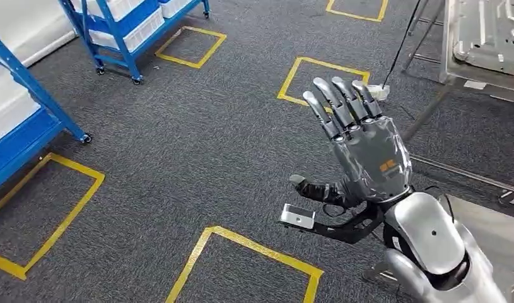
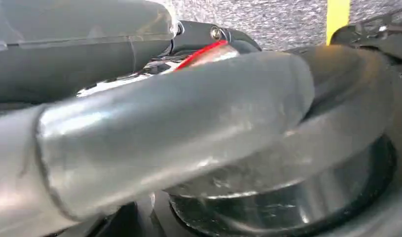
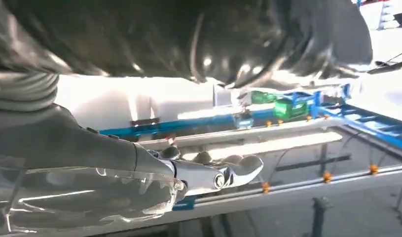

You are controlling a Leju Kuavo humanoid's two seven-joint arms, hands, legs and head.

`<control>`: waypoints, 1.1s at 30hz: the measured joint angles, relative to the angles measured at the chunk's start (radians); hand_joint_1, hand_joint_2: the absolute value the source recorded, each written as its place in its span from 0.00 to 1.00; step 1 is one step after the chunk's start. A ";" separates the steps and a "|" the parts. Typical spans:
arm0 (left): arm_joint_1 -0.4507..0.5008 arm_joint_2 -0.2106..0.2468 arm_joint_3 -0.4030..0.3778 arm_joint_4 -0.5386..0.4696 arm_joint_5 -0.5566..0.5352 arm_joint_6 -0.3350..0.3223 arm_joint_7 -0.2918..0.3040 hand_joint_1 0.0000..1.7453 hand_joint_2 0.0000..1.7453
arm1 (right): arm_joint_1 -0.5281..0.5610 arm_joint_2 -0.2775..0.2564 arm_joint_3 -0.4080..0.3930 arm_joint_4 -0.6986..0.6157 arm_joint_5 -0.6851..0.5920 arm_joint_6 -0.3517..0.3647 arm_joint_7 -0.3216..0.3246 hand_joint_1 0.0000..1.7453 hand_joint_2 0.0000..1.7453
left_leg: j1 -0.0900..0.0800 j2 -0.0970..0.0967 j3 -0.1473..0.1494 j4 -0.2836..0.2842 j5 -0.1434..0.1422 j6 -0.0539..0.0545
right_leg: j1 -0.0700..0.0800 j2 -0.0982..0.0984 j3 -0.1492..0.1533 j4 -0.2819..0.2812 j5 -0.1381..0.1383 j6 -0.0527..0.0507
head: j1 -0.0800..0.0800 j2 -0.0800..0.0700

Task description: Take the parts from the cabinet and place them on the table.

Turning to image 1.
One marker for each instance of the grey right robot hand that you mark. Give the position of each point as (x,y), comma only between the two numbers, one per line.
(373,159)

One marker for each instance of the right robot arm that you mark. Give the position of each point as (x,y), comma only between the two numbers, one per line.
(428,234)

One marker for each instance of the white power strip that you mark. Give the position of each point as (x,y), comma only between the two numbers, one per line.
(380,92)

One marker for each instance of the steel bench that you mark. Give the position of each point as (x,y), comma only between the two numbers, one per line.
(449,50)

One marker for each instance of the grey metal platform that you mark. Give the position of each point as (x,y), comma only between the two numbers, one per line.
(499,234)

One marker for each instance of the metal parts tray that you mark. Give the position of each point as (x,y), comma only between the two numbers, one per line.
(490,37)

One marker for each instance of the yellow floor tape square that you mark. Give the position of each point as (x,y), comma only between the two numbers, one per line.
(215,42)

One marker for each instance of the white plastic bin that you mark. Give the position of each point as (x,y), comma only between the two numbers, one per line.
(173,6)
(6,108)
(139,33)
(114,6)

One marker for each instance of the blue wheeled rack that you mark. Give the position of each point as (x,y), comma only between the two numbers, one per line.
(114,37)
(22,138)

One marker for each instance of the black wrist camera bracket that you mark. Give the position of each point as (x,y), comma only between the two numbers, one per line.
(348,228)

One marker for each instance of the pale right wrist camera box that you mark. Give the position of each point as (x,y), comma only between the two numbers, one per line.
(297,216)

